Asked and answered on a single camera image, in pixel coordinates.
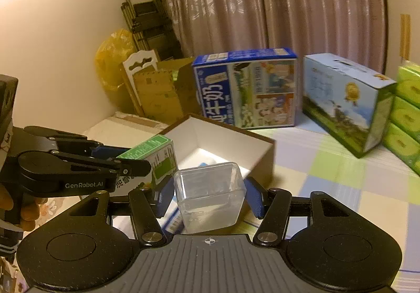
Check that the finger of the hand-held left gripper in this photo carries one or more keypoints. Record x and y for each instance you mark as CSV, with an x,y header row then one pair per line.
x,y
108,152
137,168

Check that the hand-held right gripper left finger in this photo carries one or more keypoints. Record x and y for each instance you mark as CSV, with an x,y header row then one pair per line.
x,y
160,202

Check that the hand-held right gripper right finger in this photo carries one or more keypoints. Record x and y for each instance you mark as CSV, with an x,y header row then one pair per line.
x,y
256,197

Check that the small green medicine box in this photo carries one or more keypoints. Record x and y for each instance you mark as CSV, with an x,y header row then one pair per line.
x,y
160,155

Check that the brown shoe box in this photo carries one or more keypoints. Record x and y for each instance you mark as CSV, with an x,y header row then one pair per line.
x,y
262,161

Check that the clear plastic box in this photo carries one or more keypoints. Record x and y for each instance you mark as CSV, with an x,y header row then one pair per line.
x,y
210,194

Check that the person's left hand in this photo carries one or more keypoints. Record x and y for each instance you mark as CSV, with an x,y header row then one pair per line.
x,y
29,214

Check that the checked tablecloth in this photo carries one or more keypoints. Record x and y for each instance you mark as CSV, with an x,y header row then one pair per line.
x,y
328,181

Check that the brown cardboard box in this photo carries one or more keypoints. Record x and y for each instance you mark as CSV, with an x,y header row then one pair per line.
x,y
164,96

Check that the yellow plastic bag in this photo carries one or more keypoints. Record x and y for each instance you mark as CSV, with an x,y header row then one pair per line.
x,y
111,63

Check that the white cardboard with cutout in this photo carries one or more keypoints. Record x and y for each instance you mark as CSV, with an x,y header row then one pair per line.
x,y
141,61

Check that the blue milk carton box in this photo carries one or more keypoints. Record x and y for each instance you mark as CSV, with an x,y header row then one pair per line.
x,y
246,92

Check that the green milk carton box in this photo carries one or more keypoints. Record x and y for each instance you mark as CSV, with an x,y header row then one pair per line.
x,y
338,99

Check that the black folding cart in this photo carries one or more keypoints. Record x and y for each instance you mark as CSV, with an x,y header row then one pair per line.
x,y
147,24

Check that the stack of green tissue packs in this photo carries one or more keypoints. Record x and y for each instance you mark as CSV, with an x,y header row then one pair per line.
x,y
407,115

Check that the beige patterned curtain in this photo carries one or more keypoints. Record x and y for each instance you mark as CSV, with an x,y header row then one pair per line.
x,y
262,1

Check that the wooden slat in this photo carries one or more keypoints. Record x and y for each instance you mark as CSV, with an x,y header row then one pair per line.
x,y
405,37

